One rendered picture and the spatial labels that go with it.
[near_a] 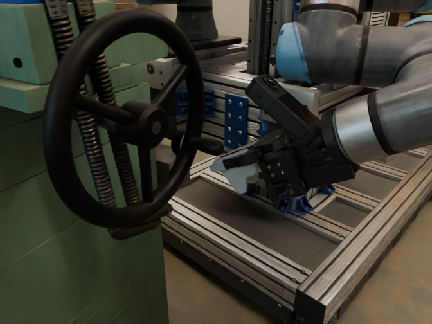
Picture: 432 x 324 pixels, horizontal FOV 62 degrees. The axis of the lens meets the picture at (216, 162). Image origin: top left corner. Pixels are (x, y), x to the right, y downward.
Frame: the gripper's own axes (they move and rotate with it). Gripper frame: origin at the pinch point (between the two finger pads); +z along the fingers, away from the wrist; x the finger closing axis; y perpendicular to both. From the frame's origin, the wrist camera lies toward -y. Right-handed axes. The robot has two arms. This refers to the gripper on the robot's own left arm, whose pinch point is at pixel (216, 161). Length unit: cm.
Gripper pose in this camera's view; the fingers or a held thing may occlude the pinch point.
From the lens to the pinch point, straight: 56.0
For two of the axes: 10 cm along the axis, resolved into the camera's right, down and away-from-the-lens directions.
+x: 5.2, -3.8, 7.7
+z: -7.4, 2.6, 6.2
